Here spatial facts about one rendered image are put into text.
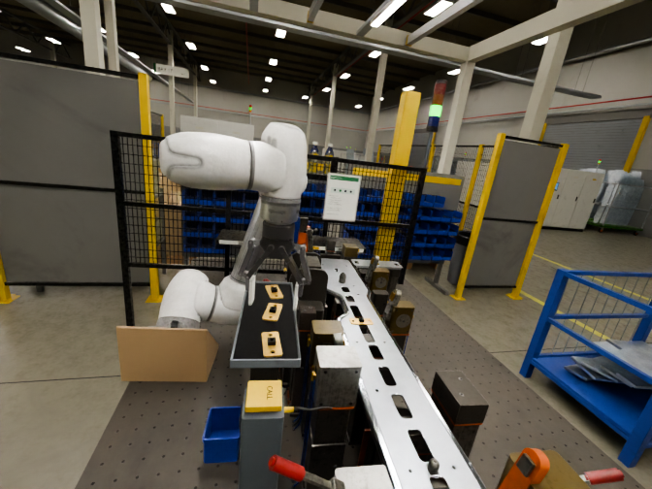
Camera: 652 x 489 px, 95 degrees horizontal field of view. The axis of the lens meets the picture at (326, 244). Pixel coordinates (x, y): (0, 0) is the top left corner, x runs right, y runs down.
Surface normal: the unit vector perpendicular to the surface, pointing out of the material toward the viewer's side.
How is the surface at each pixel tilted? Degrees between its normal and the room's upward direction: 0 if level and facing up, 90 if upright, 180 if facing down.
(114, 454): 0
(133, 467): 0
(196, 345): 90
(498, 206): 90
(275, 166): 88
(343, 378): 90
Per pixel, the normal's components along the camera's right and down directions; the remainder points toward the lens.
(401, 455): 0.11, -0.95
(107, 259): 0.23, 0.31
